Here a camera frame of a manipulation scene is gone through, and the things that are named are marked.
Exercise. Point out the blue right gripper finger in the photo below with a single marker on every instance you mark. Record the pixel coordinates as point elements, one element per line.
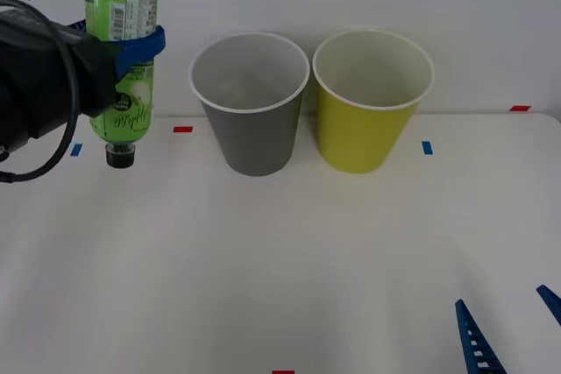
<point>475,347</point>
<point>551,298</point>

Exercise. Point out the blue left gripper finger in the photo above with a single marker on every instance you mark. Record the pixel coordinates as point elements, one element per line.
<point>78,26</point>
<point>142,47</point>

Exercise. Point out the grey plastic bin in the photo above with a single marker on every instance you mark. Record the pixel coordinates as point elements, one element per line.
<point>256,137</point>

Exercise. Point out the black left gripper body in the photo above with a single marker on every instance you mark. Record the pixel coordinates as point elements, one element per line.
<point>66,80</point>

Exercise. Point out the yellow-green plastic bin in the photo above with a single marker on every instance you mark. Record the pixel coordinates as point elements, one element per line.
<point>359,137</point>

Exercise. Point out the green plastic bottle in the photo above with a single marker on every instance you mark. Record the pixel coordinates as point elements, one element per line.
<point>131,6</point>

